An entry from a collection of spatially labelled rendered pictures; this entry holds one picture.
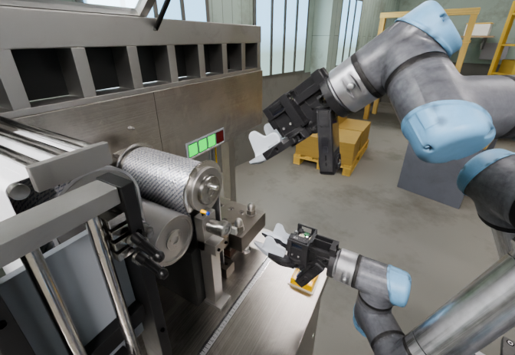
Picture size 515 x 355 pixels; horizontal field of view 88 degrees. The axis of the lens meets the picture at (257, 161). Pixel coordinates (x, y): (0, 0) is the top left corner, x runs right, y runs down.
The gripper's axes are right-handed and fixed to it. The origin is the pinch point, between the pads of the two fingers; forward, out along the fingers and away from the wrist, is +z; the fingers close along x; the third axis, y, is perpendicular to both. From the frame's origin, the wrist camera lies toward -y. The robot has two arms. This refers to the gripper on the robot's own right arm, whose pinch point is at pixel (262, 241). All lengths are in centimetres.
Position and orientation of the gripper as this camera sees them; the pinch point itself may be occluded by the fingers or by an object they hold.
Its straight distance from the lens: 76.2
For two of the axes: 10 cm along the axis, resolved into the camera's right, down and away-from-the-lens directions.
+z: -8.7, -2.1, 4.5
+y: 0.0, -9.1, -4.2
